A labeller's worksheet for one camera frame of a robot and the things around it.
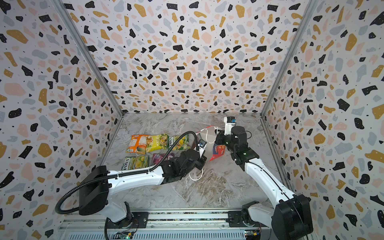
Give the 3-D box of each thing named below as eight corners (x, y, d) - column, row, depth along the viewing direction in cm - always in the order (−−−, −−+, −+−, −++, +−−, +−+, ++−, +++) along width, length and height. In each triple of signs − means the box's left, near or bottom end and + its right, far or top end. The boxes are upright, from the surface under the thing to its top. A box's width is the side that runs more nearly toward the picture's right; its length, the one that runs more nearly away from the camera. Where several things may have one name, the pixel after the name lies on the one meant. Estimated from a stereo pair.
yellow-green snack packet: (146, 152, 100) (144, 148, 97) (148, 139, 108) (146, 135, 104) (169, 150, 102) (168, 146, 98) (169, 136, 109) (168, 132, 106)
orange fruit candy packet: (127, 154, 100) (125, 151, 97) (133, 137, 109) (131, 134, 106) (145, 154, 100) (143, 151, 97) (149, 137, 109) (148, 134, 106)
